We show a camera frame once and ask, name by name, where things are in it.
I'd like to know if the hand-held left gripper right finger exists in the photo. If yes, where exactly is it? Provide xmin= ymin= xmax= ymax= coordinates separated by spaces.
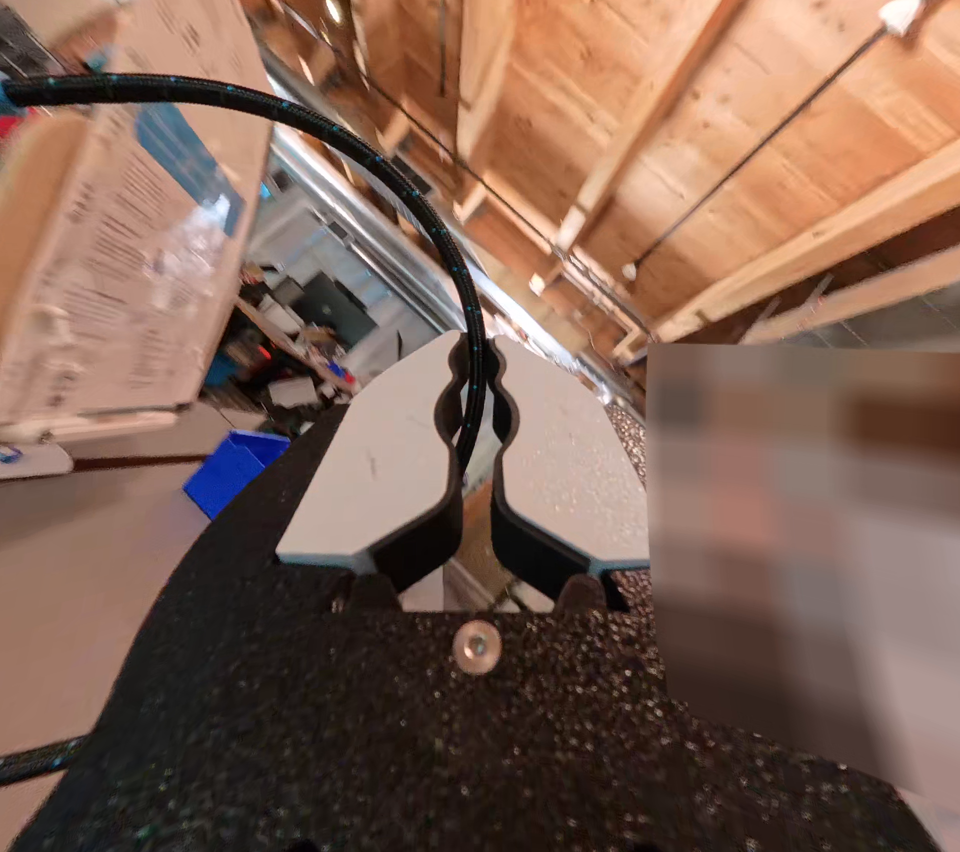
xmin=491 ymin=336 xmax=648 ymax=601

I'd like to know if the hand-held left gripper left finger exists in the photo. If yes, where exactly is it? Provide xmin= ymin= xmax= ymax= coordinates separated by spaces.
xmin=276 ymin=330 xmax=464 ymax=594

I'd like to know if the black braided usb cable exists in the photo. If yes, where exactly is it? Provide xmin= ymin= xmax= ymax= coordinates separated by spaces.
xmin=0 ymin=72 xmax=490 ymax=787

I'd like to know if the cluttered long workbench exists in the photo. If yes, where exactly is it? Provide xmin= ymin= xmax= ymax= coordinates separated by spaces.
xmin=198 ymin=252 xmax=410 ymax=433

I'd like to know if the blue plastic bin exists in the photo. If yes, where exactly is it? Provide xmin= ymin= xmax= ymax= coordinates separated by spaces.
xmin=182 ymin=429 xmax=292 ymax=520

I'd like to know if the white printed cardboard box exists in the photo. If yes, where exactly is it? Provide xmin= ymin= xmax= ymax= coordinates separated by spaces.
xmin=0 ymin=0 xmax=276 ymax=444

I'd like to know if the white ceiling lamp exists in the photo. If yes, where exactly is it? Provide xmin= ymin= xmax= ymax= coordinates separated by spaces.
xmin=877 ymin=0 xmax=930 ymax=39

